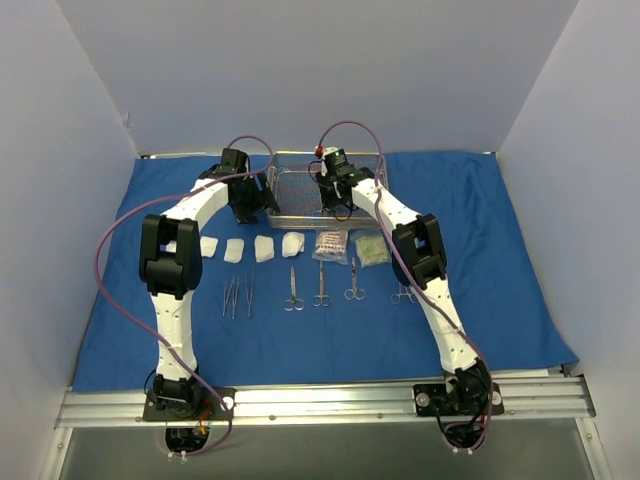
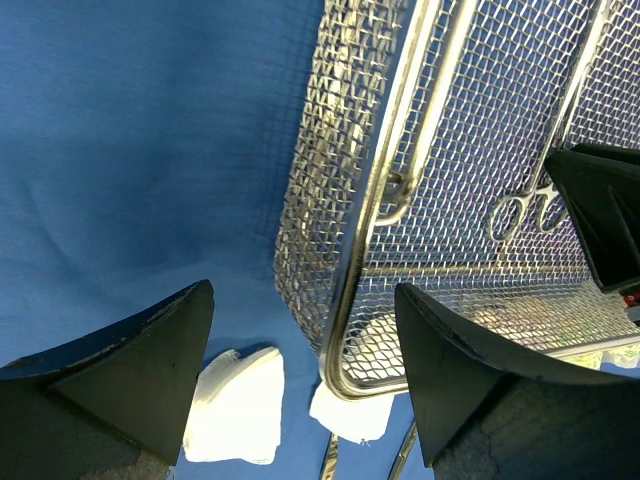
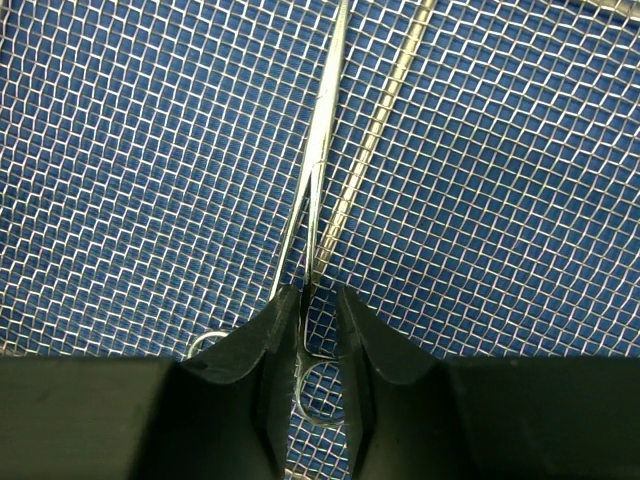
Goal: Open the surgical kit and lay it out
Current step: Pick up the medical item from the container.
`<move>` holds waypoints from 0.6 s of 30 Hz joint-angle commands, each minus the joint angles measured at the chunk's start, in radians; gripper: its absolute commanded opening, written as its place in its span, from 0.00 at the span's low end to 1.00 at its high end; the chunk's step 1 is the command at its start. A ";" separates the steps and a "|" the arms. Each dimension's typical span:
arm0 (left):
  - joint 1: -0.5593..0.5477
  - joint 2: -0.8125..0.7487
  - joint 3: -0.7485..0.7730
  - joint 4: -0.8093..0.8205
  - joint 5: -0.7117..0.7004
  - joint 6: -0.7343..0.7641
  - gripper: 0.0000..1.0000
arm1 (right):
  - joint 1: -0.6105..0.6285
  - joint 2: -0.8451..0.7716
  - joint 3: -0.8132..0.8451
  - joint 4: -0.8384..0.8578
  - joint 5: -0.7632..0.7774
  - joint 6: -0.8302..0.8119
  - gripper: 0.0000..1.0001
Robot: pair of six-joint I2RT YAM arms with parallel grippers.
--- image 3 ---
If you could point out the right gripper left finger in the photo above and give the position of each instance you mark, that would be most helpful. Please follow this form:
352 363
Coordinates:
223 414

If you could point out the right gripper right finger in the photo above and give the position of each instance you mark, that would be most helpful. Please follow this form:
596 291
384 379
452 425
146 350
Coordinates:
410 415

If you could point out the steel forceps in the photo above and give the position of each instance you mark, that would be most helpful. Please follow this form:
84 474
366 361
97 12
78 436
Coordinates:
308 198

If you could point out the steel mesh instrument tray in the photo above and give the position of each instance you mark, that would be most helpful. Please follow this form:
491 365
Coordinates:
481 191

